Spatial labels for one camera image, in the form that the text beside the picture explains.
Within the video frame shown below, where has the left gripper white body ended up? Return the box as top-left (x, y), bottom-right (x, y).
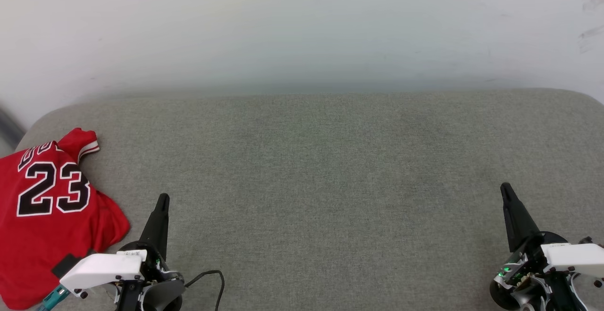
top-left (59, 240), bottom-right (185, 298)

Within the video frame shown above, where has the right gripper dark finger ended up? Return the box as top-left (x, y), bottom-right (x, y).
top-left (500, 182), bottom-right (542, 253)

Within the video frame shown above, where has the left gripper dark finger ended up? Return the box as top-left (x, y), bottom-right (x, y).
top-left (139, 193), bottom-right (170, 261)

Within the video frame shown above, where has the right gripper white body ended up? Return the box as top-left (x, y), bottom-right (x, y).
top-left (512, 231), bottom-right (604, 278)

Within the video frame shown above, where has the red basketball jersey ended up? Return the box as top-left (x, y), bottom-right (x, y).
top-left (0, 128), bottom-right (131, 311)

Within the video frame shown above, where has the grey fabric sofa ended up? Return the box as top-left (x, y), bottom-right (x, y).
top-left (0, 88), bottom-right (604, 311)

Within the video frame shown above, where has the left camera cable teal plug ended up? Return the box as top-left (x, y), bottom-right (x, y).
top-left (38, 284), bottom-right (70, 311)

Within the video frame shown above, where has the thin black cable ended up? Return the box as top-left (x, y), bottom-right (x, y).
top-left (184, 270), bottom-right (225, 311)

